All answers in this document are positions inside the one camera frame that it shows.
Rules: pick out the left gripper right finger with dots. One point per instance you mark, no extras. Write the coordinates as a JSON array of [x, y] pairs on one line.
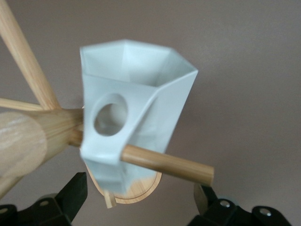
[[221, 214]]

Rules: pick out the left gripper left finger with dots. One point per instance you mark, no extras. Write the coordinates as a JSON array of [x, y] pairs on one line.
[[58, 209]]

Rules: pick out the white hexagonal cup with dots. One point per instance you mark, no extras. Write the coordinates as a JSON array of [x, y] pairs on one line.
[[164, 106]]

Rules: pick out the wooden cup rack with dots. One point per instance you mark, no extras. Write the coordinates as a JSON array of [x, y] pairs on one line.
[[54, 127]]

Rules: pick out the brown table cover sheet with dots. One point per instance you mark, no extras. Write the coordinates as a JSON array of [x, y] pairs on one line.
[[247, 82]]

